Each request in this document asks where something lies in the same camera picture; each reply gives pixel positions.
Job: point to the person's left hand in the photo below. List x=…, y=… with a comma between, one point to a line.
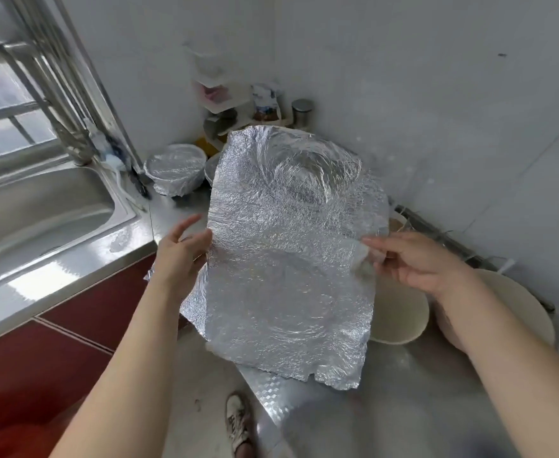
x=179, y=260

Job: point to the person's right hand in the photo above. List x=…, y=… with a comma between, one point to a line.
x=421, y=264

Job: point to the cream bowl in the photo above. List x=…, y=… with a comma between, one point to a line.
x=399, y=315

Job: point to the foil-covered bowl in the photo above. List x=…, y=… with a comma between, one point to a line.
x=174, y=169
x=210, y=169

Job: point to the foil-wrapped bowl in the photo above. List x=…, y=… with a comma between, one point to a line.
x=284, y=252

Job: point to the pink bowl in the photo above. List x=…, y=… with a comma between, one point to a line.
x=528, y=310

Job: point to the person's right forearm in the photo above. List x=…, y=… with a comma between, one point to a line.
x=518, y=367

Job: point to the person's left forearm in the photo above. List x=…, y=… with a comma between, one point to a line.
x=122, y=386

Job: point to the person's left white shoe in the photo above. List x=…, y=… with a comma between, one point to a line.
x=239, y=424

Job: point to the white spoon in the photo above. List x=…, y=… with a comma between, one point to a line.
x=502, y=264

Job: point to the white dish brush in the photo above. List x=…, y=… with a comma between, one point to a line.
x=115, y=160

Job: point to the red kitchen cabinet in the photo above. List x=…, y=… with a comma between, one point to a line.
x=79, y=338

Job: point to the stainless steel sink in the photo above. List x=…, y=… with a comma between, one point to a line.
x=41, y=224

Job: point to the white corner shelf rack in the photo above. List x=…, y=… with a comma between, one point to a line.
x=217, y=95

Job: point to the colourful snack packet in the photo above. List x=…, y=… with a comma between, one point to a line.
x=265, y=102

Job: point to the tall white steel-capped bottle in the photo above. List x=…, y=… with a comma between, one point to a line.
x=302, y=114

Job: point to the steel faucet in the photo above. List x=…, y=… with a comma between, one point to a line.
x=41, y=90

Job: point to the metal window railing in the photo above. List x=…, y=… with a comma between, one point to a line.
x=12, y=114

